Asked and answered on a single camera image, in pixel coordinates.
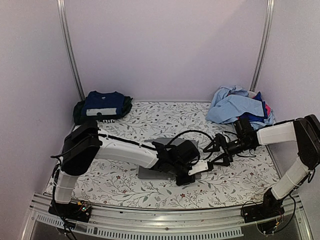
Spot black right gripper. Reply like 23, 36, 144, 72
203, 136, 252, 167

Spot grey button-up shirt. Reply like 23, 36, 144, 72
138, 137, 202, 180

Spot floral patterned table cloth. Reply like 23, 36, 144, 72
72, 102, 279, 210

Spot royal blue garment in basket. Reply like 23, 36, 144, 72
249, 91, 271, 123

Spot light blue shirt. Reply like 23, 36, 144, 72
205, 85, 275, 130

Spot left robot arm white sleeves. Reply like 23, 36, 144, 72
49, 119, 201, 205

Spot robot arm white sleeves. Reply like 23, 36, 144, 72
233, 114, 320, 208
49, 119, 201, 205

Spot right robot arm white sleeves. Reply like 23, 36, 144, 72
233, 114, 320, 208

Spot dark green plaid garment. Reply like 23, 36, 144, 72
72, 96, 133, 125

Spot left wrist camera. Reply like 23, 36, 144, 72
188, 160, 209, 176

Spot aluminium front rail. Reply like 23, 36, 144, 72
21, 194, 314, 240

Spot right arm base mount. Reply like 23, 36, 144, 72
240, 189, 285, 235

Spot right aluminium frame post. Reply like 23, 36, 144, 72
249, 0, 275, 92

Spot aluminium frame post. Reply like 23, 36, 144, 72
249, 0, 275, 92
56, 0, 85, 101

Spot left aluminium frame post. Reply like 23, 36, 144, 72
56, 0, 85, 101

